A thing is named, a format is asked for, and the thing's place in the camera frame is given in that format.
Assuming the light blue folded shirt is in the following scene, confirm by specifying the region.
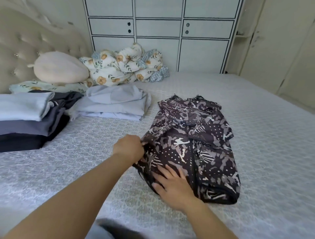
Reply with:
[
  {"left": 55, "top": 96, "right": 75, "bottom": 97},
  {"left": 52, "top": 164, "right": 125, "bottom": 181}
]
[{"left": 65, "top": 84, "right": 152, "bottom": 122}]

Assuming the dark patterned zip jacket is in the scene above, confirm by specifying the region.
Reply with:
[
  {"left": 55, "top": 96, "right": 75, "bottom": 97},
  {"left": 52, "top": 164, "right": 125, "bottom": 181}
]
[{"left": 132, "top": 94, "right": 241, "bottom": 205}]

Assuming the person's left forearm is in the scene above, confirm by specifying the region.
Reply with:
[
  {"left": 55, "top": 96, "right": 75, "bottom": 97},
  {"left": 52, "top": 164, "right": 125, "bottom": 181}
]
[{"left": 0, "top": 155, "right": 134, "bottom": 239}]

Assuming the person's left hand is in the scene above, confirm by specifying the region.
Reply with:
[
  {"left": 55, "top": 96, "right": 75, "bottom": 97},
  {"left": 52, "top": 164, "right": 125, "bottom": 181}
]
[{"left": 112, "top": 134, "right": 148, "bottom": 163}]

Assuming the pale green floral pillow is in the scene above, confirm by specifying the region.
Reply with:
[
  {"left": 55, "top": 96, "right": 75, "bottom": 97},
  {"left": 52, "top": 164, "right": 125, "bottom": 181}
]
[{"left": 9, "top": 79, "right": 93, "bottom": 94}]

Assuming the cream plush pillow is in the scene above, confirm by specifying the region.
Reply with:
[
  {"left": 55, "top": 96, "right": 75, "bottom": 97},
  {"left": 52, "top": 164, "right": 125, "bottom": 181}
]
[{"left": 28, "top": 51, "right": 90, "bottom": 84}]

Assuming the cream door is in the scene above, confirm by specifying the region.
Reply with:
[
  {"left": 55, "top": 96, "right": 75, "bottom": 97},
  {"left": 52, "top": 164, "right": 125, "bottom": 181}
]
[{"left": 239, "top": 0, "right": 315, "bottom": 99}]

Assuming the person's right hand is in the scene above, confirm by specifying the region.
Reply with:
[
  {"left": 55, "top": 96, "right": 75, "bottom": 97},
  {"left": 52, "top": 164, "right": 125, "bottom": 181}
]
[{"left": 151, "top": 164, "right": 198, "bottom": 210}]

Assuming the beige tufted headboard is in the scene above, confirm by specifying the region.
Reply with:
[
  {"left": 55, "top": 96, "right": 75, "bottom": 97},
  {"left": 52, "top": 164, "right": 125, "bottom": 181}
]
[{"left": 0, "top": 5, "right": 93, "bottom": 94}]

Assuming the black folded garment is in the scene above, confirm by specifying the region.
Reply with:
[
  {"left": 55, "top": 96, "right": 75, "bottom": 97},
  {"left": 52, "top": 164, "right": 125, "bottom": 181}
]
[{"left": 0, "top": 114, "right": 71, "bottom": 153}]

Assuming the grey folded garment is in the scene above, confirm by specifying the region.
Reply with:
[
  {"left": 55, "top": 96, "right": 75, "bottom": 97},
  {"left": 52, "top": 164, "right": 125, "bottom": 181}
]
[{"left": 0, "top": 105, "right": 67, "bottom": 136}]

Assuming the white floral quilt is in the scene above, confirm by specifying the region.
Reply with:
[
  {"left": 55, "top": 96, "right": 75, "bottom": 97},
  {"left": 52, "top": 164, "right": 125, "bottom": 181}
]
[{"left": 79, "top": 43, "right": 170, "bottom": 87}]

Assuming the pale blue folded garment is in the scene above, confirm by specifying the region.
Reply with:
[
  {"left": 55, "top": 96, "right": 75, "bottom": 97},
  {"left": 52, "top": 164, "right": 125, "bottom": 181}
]
[{"left": 0, "top": 91, "right": 55, "bottom": 122}]

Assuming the person's right forearm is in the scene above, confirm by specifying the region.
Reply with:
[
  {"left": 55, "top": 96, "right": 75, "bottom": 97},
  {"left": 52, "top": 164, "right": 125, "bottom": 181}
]
[{"left": 181, "top": 197, "right": 239, "bottom": 239}]

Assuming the white wardrobe with black trim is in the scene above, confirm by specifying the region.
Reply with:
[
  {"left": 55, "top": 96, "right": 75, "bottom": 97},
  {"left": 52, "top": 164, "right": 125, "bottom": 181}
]
[{"left": 82, "top": 0, "right": 244, "bottom": 74}]

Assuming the dark navy folded garment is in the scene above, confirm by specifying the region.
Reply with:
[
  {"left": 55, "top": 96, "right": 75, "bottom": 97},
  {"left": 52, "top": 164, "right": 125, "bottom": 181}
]
[{"left": 29, "top": 90, "right": 84, "bottom": 110}]

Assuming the grey patterned bedspread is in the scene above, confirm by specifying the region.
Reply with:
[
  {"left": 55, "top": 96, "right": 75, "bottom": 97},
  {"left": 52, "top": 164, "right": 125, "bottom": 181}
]
[{"left": 0, "top": 71, "right": 315, "bottom": 239}]

